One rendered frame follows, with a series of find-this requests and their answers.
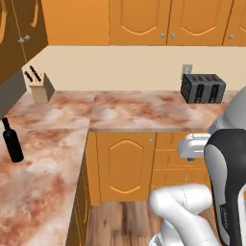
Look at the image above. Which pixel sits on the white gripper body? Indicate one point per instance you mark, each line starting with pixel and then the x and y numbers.
pixel 192 145

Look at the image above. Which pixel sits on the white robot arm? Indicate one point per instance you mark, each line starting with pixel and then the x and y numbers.
pixel 189 208

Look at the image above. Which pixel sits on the orange drawer front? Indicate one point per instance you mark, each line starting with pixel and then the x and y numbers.
pixel 174 178
pixel 169 159
pixel 169 140

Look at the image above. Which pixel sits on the silver drawer knob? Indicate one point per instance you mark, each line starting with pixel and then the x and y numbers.
pixel 186 179

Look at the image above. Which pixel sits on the silver cupboard knob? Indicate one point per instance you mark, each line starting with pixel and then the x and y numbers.
pixel 231 36
pixel 27 37
pixel 150 140
pixel 21 41
pixel 173 36
pixel 162 36

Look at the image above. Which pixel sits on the dark grey toaster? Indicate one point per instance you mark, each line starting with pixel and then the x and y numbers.
pixel 202 88

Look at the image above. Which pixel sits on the orange base cupboard door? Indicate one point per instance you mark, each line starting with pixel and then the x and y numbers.
pixel 125 166

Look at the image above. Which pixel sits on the orange base cupboard run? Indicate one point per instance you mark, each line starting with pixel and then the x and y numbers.
pixel 80 211

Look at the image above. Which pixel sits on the beige wooden knife block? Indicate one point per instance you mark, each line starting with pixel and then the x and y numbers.
pixel 41 89

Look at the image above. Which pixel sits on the black wine bottle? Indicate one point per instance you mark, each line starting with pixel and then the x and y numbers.
pixel 12 144

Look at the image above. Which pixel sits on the grey wall socket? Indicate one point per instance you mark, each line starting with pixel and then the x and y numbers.
pixel 187 69

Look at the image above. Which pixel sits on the orange wall cupboard door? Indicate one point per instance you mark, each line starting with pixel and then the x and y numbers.
pixel 200 21
pixel 139 21
pixel 236 22

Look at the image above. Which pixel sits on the plain orange wall panel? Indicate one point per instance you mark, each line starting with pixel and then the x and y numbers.
pixel 75 21

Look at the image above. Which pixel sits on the brown wall cupboard door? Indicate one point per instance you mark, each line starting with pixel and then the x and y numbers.
pixel 33 25
pixel 8 38

